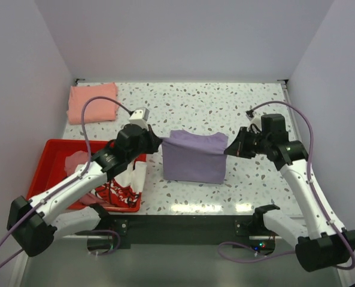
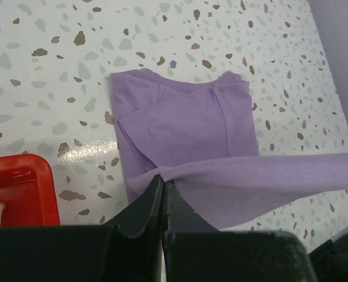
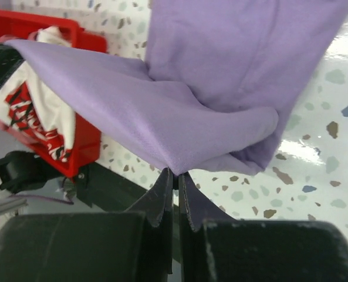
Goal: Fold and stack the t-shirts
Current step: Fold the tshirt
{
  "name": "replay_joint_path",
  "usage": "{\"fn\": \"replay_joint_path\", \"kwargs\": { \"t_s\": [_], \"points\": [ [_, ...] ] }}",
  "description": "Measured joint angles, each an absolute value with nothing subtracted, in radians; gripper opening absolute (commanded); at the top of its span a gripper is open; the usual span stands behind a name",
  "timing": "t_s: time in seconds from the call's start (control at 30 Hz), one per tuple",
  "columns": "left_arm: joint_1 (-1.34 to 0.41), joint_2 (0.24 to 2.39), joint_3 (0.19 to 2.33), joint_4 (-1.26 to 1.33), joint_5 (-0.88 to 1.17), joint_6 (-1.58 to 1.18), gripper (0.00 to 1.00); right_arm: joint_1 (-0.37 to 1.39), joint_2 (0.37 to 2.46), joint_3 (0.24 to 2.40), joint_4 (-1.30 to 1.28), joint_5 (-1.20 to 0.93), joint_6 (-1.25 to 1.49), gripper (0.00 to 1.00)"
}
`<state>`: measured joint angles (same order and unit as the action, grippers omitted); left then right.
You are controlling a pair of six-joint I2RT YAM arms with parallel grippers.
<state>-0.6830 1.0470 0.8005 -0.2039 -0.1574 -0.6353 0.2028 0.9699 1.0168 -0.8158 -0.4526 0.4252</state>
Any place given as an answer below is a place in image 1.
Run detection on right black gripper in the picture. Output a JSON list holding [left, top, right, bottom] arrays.
[[224, 126, 271, 159]]

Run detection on purple t shirt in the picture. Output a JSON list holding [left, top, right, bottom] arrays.
[[162, 130, 228, 184]]

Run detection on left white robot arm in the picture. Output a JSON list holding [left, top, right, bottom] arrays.
[[7, 124, 162, 257]]

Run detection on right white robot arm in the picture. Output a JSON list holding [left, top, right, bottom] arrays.
[[224, 114, 355, 272]]

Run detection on folded salmon pink t shirt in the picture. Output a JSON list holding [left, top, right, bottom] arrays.
[[67, 83, 119, 125]]

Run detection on white and red t shirt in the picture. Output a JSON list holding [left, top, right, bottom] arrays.
[[90, 160, 147, 212]]

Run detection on dusty pink t shirt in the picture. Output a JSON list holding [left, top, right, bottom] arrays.
[[64, 151, 89, 176]]

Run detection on red plastic tray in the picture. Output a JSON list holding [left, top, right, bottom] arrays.
[[27, 139, 147, 212]]

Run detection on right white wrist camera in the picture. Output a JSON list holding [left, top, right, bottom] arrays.
[[245, 109, 262, 130]]

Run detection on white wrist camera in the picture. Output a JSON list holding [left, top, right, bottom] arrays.
[[245, 109, 262, 130], [129, 108, 150, 130]]

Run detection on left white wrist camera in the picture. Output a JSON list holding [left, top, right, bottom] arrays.
[[129, 108, 150, 130]]

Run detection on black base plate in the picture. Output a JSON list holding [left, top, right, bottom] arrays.
[[74, 214, 289, 251]]

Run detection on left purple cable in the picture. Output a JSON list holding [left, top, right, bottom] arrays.
[[0, 96, 135, 282]]

